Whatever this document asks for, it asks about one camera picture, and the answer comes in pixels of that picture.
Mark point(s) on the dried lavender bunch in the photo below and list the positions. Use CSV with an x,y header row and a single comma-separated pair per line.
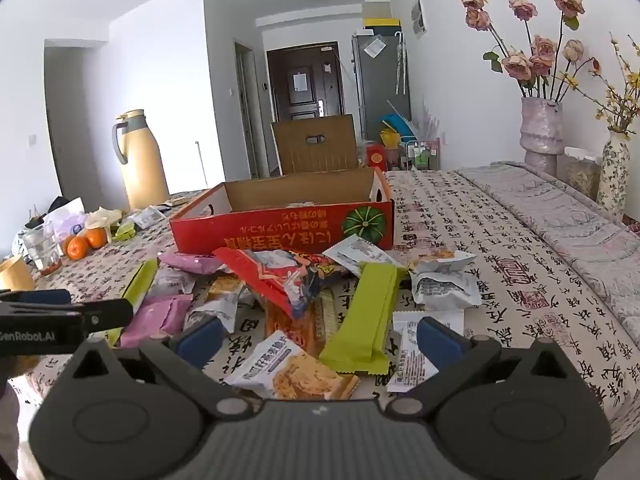
x,y
430,120

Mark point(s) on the lavender white snack packet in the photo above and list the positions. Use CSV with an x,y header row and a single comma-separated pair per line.
x,y
172,282

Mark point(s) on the white cardboard box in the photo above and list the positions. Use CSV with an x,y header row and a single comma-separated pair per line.
x,y
377,5

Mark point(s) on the dried pink rose bouquet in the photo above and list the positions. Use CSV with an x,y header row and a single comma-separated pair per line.
x,y
542,52

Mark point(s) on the small green snack packet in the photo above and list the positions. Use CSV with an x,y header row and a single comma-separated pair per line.
x,y
123,231

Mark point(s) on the red gift box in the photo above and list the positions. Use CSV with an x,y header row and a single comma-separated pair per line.
x,y
376,155

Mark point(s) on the metal storage rack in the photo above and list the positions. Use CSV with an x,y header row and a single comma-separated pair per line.
x,y
422,155

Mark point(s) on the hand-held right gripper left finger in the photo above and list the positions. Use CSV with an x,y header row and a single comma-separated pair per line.
x,y
200,337

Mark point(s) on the white biscuit snack packet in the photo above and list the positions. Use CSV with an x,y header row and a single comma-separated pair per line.
x,y
290,375

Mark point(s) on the clear biscuit packet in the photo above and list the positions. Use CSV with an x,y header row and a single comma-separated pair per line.
x,y
175,201

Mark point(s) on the dark brown door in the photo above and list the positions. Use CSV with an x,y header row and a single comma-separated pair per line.
x,y
280,85

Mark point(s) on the yellow flower branches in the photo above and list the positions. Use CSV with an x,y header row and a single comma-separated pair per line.
x,y
622,95

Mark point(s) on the glass storage jar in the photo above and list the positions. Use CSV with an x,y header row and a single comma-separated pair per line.
x,y
580,175

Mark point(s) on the white wall pipe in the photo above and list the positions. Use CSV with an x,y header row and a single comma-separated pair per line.
x,y
201,165

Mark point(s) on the pink textured vase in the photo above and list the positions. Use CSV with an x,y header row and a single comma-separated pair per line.
x,y
542,130

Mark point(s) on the glass cup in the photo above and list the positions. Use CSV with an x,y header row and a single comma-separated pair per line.
x,y
42,250

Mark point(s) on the white text snack packet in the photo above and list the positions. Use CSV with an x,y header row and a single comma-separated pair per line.
x,y
362,252

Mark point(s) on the orange white snack packet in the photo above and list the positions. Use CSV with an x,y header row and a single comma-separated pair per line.
x,y
440,259

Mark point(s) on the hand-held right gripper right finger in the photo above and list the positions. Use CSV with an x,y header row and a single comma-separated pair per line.
x,y
440,340

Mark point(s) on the large green snack packet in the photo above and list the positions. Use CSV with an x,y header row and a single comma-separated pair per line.
x,y
367,315

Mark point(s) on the white wall panel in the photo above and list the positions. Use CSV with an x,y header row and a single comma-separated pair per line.
x,y
419,15

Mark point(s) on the pink snack packet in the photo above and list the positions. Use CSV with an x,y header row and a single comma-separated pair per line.
x,y
192,262
155,317

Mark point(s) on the red cardboard box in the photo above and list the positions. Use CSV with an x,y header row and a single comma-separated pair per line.
x,y
280,230

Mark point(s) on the purple printed plastic bag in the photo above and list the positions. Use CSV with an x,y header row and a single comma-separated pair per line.
x,y
65,220

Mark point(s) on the white paper sheet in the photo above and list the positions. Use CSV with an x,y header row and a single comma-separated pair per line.
x,y
300,81

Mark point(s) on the small white snack packet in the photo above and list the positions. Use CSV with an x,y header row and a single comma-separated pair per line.
x,y
147,217

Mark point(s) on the grey refrigerator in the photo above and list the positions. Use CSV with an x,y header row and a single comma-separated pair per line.
x,y
380,95

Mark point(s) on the small orange biscuit packet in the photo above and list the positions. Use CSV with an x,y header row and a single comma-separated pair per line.
x,y
225,285

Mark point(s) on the floral ceramic vase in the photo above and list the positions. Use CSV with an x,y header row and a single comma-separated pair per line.
x,y
614,180

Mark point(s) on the orange long snack packet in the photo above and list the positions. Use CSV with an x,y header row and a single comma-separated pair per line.
x,y
310,325

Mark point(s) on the orange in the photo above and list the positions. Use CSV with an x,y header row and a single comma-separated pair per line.
x,y
97,238
65,246
79,249

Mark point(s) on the bagged paper note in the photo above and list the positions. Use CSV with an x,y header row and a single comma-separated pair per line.
x,y
374,46

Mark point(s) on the long green snack packet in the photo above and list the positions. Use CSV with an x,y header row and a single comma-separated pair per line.
x,y
137,285

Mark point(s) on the grey quilted cloth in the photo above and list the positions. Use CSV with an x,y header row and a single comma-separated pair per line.
x,y
550,210

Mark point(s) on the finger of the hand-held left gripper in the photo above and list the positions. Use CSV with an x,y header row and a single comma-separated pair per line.
x,y
107,312
40,296

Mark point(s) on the yellow thermos jug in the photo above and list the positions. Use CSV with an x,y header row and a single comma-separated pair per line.
x,y
145,170

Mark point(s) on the yellow bag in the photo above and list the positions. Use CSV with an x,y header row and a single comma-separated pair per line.
x,y
390,139

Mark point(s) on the white folded umbrella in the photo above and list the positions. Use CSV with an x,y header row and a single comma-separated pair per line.
x,y
400,62

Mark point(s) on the grey white snack packet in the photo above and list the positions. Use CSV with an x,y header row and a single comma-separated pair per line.
x,y
215,312

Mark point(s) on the printed tablecloth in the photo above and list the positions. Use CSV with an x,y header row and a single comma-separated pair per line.
x,y
500,240

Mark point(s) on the yellow flat box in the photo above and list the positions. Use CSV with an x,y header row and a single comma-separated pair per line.
x,y
382,22

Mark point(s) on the blue plastic item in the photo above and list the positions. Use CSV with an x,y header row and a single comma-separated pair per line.
x,y
397,125

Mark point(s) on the red printed snack bag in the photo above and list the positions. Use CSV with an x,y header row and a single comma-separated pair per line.
x,y
280,275

